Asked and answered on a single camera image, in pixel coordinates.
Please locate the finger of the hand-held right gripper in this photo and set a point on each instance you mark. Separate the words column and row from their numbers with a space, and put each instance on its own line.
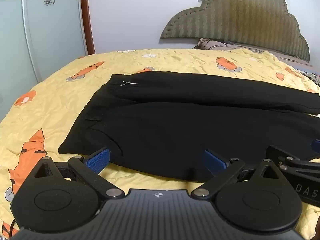
column 290, row 161
column 316, row 146

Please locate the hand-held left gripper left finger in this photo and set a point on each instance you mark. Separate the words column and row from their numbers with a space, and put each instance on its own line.
column 100, row 158

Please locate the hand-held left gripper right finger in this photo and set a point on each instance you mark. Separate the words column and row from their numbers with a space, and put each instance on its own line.
column 215, row 162

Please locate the black pants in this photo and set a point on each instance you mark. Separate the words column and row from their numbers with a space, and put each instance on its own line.
column 175, row 130

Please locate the yellow carrot print blanket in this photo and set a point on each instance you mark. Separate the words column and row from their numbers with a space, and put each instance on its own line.
column 175, row 60

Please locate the striped pillow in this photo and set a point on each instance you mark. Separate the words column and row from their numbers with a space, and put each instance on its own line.
column 250, row 48

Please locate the frosted glass wardrobe door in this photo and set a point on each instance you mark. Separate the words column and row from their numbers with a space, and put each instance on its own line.
column 55, row 25
column 12, row 42

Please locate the olive padded headboard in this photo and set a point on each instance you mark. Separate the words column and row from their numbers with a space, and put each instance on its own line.
column 237, row 17

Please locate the brown wooden wardrobe frame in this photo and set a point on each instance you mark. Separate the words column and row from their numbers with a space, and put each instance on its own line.
column 87, row 17

